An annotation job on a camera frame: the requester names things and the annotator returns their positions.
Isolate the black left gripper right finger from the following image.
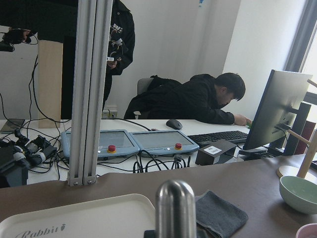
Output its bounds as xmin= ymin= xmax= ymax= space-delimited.
xmin=196 ymin=229 xmax=209 ymax=238

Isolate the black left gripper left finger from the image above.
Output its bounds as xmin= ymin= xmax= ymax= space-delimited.
xmin=144 ymin=230 xmax=156 ymax=238

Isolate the pink bowl of ice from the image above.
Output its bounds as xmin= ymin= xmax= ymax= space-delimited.
xmin=295 ymin=223 xmax=317 ymax=238

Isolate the grey folded cloth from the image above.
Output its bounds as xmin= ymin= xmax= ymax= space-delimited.
xmin=195 ymin=190 xmax=248 ymax=238

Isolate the cream rabbit tray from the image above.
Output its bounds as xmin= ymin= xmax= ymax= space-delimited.
xmin=0 ymin=194 xmax=155 ymax=238

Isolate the small black box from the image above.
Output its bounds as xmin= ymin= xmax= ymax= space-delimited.
xmin=195 ymin=139 xmax=237 ymax=166

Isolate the blue teach pendant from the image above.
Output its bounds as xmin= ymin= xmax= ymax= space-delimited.
xmin=130 ymin=130 xmax=199 ymax=157
xmin=60 ymin=129 xmax=141 ymax=160

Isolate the black keyboard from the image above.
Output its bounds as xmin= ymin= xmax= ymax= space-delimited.
xmin=188 ymin=130 xmax=248 ymax=147

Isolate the mint green bowl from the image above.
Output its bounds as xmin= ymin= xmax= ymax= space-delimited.
xmin=279 ymin=176 xmax=317 ymax=214

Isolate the wooden glass drying stand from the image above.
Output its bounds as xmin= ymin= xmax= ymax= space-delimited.
xmin=276 ymin=78 xmax=317 ymax=184

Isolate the black computer mouse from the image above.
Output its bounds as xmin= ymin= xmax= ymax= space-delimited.
xmin=165 ymin=119 xmax=183 ymax=130

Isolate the person in black hoodie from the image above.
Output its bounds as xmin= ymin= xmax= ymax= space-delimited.
xmin=124 ymin=73 xmax=252 ymax=126

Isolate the black monitor near corner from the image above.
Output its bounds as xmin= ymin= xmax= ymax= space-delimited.
xmin=239 ymin=70 xmax=313 ymax=161

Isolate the wooden board leaning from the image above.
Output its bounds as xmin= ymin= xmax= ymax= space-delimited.
xmin=38 ymin=40 xmax=63 ymax=128

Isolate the aluminium frame post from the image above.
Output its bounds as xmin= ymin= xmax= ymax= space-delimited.
xmin=67 ymin=0 xmax=112 ymax=186

